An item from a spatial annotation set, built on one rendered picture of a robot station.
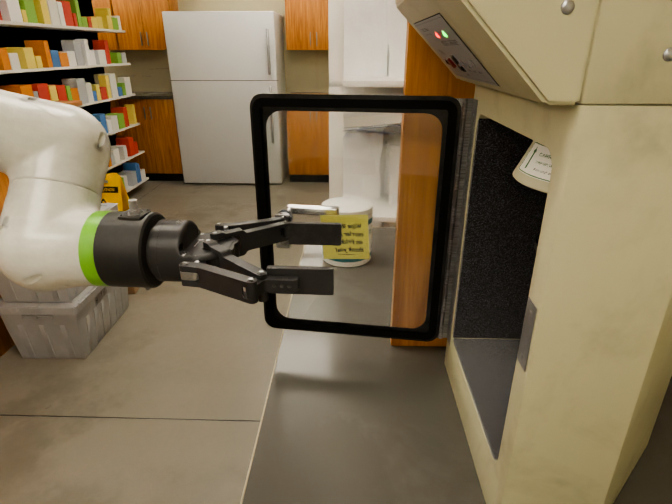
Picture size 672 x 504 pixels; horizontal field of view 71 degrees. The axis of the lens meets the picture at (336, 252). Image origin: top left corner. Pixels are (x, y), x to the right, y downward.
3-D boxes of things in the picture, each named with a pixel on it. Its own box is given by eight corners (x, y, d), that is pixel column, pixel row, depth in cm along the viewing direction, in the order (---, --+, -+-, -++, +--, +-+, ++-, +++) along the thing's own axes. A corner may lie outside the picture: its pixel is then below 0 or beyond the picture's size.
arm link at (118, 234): (139, 272, 63) (104, 306, 55) (124, 188, 59) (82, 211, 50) (183, 273, 63) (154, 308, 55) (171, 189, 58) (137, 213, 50)
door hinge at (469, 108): (447, 337, 81) (473, 98, 65) (449, 345, 78) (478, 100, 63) (438, 336, 81) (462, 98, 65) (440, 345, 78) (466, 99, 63)
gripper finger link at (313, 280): (267, 264, 49) (266, 267, 49) (334, 266, 49) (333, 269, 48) (269, 290, 51) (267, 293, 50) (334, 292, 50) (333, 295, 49)
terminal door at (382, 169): (438, 342, 80) (463, 95, 64) (265, 327, 84) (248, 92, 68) (437, 340, 80) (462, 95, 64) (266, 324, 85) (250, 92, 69)
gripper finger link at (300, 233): (288, 244, 62) (289, 242, 63) (341, 245, 62) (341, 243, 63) (287, 223, 61) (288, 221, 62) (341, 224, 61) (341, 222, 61)
